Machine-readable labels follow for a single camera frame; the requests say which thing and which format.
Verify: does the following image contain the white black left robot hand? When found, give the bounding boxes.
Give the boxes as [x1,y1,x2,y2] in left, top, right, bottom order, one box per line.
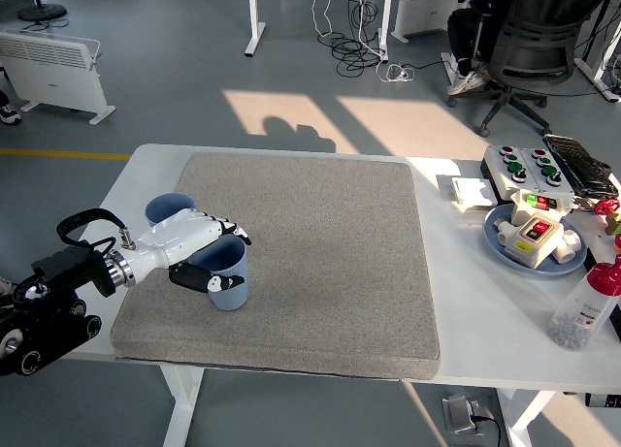
[123,207,253,296]

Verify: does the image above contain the blue ribbed cup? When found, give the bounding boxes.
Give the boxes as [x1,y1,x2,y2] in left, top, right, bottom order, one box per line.
[187,233,250,312]
[145,192,198,228]

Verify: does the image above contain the white push-button control box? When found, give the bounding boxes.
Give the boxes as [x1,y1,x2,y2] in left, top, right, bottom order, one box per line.
[518,147,576,196]
[480,144,538,201]

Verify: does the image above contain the grey-brown foam mat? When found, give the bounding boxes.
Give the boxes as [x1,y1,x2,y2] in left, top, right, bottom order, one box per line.
[110,151,441,381]

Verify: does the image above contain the white table leg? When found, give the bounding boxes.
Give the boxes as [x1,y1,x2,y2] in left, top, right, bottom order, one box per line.
[507,391,557,447]
[159,362,205,447]

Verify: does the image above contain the white panel heater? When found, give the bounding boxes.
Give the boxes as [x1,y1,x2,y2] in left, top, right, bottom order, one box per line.
[390,0,467,44]
[0,28,116,125]

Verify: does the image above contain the white desk leg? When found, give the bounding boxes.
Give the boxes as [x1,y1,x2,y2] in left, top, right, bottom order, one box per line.
[244,0,267,57]
[573,0,621,103]
[376,0,394,63]

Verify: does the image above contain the black fan stand base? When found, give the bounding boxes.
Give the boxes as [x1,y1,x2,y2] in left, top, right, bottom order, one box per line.
[17,0,68,22]

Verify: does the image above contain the blue plate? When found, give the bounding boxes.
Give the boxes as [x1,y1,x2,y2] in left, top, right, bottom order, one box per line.
[483,203,589,277]

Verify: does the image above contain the white pipe fitting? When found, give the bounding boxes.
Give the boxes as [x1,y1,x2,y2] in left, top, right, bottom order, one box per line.
[493,217,515,244]
[550,216,583,263]

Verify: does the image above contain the grey foot pedal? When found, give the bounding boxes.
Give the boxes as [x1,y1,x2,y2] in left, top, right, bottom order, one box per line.
[441,393,486,436]

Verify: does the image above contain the seated person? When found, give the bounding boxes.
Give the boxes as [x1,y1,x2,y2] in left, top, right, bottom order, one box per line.
[445,0,518,97]

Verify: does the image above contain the white box green red labels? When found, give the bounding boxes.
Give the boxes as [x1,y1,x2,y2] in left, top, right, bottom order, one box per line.
[509,187,573,228]

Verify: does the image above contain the grey mesh office chair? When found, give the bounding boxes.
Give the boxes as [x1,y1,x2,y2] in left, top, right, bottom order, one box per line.
[448,0,615,138]

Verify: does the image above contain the clear bottle red cap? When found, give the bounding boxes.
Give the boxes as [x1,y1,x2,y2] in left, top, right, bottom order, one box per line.
[547,255,621,352]

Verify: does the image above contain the black cable bundle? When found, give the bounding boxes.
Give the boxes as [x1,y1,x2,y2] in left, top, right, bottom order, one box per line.
[317,29,389,78]

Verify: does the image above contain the white cable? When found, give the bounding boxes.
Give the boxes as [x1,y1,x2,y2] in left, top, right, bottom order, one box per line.
[310,0,341,39]

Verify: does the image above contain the white switch box red button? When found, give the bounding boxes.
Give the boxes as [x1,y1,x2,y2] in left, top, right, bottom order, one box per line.
[502,212,565,269]

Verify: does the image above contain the black pedal cable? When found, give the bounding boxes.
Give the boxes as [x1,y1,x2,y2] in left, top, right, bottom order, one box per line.
[473,415,502,447]

